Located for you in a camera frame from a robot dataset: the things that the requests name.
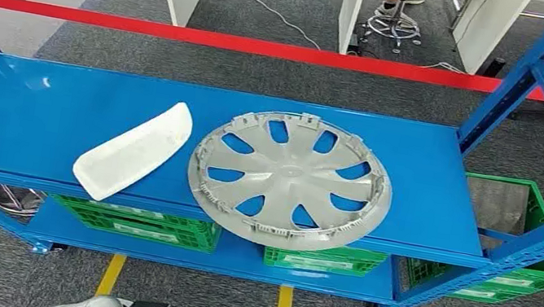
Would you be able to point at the chrome base stool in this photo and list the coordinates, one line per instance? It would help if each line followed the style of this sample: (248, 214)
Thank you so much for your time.
(393, 27)

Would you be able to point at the blue metal shelf rack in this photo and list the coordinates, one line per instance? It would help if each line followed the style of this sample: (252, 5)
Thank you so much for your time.
(93, 107)

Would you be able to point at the chrome stanchion post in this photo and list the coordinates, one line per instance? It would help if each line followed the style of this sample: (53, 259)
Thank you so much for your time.
(16, 199)

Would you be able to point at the grey wheel hubcap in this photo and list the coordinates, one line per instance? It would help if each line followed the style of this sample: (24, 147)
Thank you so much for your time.
(291, 171)

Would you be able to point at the white curved plastic part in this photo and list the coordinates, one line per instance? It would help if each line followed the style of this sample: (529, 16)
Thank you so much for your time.
(130, 151)

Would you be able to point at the red barrier belt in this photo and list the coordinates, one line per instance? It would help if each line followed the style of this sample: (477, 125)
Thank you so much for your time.
(267, 48)

